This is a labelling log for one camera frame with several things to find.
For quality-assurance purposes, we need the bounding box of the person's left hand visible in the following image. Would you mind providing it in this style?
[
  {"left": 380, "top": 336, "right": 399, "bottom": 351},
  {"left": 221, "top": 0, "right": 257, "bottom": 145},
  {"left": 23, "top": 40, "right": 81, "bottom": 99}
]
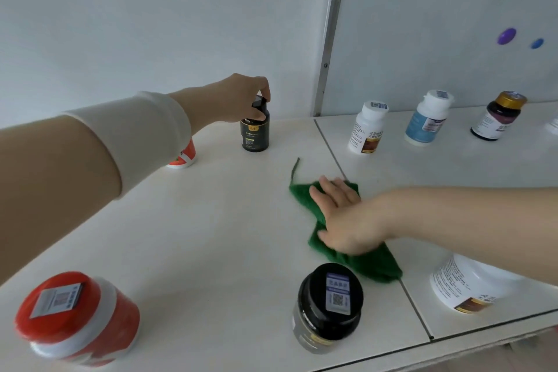
[{"left": 206, "top": 73, "right": 271, "bottom": 124}]

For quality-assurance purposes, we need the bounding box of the person's right hand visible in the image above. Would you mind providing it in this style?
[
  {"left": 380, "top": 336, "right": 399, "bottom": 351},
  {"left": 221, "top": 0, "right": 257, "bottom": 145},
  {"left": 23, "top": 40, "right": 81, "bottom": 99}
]
[{"left": 309, "top": 176, "right": 396, "bottom": 257}]

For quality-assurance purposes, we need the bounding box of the black flip-cap bottle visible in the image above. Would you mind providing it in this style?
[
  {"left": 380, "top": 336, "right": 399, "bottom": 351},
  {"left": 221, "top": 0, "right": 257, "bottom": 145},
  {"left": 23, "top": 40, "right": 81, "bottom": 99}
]
[{"left": 240, "top": 96, "right": 270, "bottom": 153}]

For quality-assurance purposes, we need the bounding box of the green cleaning cloth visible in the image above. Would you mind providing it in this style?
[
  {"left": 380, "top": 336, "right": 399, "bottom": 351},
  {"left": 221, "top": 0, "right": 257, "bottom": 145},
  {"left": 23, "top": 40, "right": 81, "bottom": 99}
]
[{"left": 289, "top": 158, "right": 403, "bottom": 284}]

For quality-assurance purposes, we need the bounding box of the person's left forearm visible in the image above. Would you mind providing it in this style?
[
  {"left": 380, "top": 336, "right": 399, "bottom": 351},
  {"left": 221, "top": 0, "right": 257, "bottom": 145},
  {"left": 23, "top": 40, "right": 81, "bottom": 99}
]
[{"left": 0, "top": 87, "right": 219, "bottom": 287}]

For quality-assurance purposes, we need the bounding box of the person's right forearm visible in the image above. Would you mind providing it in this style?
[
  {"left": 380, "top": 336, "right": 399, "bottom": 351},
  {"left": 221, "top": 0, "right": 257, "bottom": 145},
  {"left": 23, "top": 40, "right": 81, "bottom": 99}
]
[{"left": 386, "top": 186, "right": 558, "bottom": 288}]

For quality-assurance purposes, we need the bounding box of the white bottle with brown label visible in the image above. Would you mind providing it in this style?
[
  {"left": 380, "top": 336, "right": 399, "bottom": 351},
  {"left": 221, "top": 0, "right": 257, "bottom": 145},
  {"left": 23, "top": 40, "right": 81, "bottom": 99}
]
[{"left": 347, "top": 101, "right": 390, "bottom": 155}]

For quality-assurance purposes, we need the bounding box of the black jar with black lid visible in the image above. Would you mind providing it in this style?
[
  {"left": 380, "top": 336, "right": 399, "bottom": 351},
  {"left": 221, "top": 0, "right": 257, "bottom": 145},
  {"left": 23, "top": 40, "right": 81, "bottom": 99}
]
[{"left": 291, "top": 263, "right": 364, "bottom": 355}]

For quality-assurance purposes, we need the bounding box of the small orange and white jar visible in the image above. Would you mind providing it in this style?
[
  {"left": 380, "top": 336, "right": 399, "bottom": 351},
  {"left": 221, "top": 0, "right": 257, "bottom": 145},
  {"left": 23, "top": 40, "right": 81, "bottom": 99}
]
[{"left": 167, "top": 138, "right": 197, "bottom": 169}]

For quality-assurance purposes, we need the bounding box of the white bottle with blue label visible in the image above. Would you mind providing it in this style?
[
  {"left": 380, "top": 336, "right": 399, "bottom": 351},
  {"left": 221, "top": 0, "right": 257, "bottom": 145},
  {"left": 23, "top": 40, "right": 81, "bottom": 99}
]
[{"left": 404, "top": 90, "right": 455, "bottom": 146}]

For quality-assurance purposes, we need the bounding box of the large white bottle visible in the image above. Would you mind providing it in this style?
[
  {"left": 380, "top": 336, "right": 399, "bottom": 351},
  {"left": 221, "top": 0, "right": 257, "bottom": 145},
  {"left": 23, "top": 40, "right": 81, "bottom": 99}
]
[{"left": 429, "top": 253, "right": 526, "bottom": 315}]

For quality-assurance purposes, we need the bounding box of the dark bottle with gold cap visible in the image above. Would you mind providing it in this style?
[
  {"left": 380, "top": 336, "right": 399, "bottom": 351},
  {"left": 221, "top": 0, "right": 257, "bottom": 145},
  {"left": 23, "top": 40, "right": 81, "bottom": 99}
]
[{"left": 470, "top": 91, "right": 528, "bottom": 142}]

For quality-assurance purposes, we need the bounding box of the whiteboard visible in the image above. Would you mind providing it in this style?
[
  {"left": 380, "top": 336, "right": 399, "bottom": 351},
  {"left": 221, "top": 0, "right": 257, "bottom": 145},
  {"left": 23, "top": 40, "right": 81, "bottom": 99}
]
[{"left": 320, "top": 0, "right": 558, "bottom": 117}]

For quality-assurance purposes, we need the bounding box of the large red-lidded jar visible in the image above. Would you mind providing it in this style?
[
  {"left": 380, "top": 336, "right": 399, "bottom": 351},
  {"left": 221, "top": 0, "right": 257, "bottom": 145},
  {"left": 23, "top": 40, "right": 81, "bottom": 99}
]
[{"left": 15, "top": 271, "right": 141, "bottom": 368}]

